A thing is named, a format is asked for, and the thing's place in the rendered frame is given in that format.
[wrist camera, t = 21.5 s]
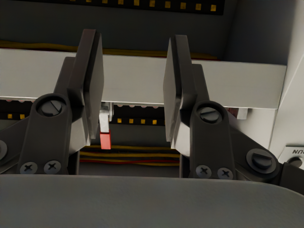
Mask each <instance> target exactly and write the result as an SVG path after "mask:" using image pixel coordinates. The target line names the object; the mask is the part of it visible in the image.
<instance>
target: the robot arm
mask: <svg viewBox="0 0 304 228"><path fill-rule="evenodd" d="M103 88H104V68H103V53H102V39H101V33H97V31H96V29H84V30H83V33H82V36H81V40H80V43H79V47H78V50H77V53H76V57H65V59H64V62H63V65H62V68H61V71H60V74H59V77H58V80H57V83H56V86H55V89H54V92H53V93H50V94H45V95H42V96H40V97H39V98H37V99H36V100H35V101H34V102H33V104H32V107H31V110H30V115H29V116H28V117H26V118H24V119H22V120H20V121H18V122H16V123H14V124H13V125H11V126H9V127H7V128H5V129H3V130H1V131H0V228H304V170H303V169H300V168H298V167H296V166H293V165H291V164H289V163H287V162H284V163H283V164H282V163H279V162H278V160H277V158H276V157H275V155H274V154H272V153H271V152H270V151H269V150H267V149H266V148H264V147H263V146H262V145H260V144H258V143H257V142H255V141H254V140H252V139H251V138H250V137H248V136H247V135H245V134H244V133H242V132H241V131H239V130H238V129H236V128H235V127H233V126H232V125H230V124H229V119H228V113H227V111H226V109H225V108H224V107H223V106H222V105H221V104H219V103H217V102H215V101H210V100H209V94H208V90H207V85H206V82H205V77H204V72H203V68H202V65H201V64H192V61H191V56H190V49H189V45H188V39H187V35H174V37H173V38H170V40H169V46H168V52H167V59H166V68H165V74H164V81H163V97H164V111H165V127H166V141H167V142H171V148H172V149H176V150H177V151H179V152H180V177H179V178H169V177H138V176H83V175H79V161H80V149H81V148H83V147H84V146H90V142H91V139H95V138H96V132H97V126H98V120H99V114H100V106H101V101H102V94H103Z"/></svg>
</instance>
